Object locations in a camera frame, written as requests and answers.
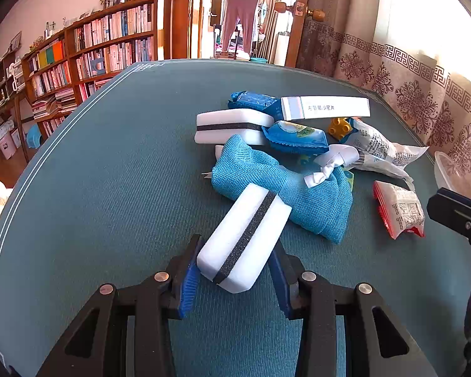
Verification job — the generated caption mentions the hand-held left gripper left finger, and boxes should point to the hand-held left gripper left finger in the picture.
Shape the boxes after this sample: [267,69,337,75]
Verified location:
[35,234,203,377]

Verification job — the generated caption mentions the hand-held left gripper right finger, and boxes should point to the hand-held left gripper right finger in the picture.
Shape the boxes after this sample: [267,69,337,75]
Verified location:
[269,241,440,377]

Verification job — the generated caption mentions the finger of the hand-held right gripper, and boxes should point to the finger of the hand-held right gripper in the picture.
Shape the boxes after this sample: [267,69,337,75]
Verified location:
[427,188,471,253]

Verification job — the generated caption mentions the clear plastic container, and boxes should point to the clear plastic container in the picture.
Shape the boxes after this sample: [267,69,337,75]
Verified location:
[434,150,471,205]

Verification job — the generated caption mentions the white sponge with black stripe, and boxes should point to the white sponge with black stripe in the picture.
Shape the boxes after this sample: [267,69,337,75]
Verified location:
[195,109,275,146]
[196,183,293,294]

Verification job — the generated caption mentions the blue snack packet yellow picture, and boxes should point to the blue snack packet yellow picture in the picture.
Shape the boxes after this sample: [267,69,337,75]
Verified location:
[261,120,330,156]

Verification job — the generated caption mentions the red white snack packet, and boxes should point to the red white snack packet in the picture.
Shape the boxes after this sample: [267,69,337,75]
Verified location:
[373,180,426,240]

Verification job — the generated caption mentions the white printed snack packet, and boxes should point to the white printed snack packet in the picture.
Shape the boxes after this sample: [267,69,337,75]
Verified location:
[347,118,430,183]

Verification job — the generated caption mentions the blue woven cloth pouch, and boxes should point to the blue woven cloth pouch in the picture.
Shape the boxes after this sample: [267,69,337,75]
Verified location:
[211,134,360,244]

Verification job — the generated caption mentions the teal tablecloth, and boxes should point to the teal tablecloth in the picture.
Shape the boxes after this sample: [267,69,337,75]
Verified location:
[0,59,471,377]

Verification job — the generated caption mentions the patterned beige curtain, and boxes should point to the patterned beige curtain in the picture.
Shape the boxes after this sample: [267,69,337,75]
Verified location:
[294,0,471,205]

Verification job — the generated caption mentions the yellow orange toy block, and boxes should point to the yellow orange toy block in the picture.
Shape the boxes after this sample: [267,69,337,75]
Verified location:
[328,117,358,141]

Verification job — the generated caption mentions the long white carton box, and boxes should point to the long white carton box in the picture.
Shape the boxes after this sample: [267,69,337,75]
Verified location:
[280,96,371,121]

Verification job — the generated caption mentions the dark blue snack packet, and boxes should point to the dark blue snack packet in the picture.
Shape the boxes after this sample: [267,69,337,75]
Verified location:
[228,91,280,111]

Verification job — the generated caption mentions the blue plastic stool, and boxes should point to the blue plastic stool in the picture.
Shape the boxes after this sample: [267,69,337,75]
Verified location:
[25,123,44,150]

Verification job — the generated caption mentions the white waste bin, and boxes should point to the white waste bin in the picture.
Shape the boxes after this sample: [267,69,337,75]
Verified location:
[273,31,291,65]

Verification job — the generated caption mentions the white storage bin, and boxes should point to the white storage bin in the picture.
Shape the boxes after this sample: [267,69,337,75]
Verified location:
[0,120,22,160]

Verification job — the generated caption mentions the wooden door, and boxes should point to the wooden door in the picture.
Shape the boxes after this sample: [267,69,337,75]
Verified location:
[284,0,312,67]

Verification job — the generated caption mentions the wooden bookshelf with books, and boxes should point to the wooden bookshelf with books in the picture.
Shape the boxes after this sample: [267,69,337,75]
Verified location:
[21,0,171,142]

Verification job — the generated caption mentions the hanging pink pants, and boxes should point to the hanging pink pants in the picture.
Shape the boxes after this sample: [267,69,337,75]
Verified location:
[219,0,257,53]

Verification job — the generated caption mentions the small wooden shelf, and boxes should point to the small wooden shelf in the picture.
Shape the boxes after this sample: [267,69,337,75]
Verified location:
[0,47,28,107]

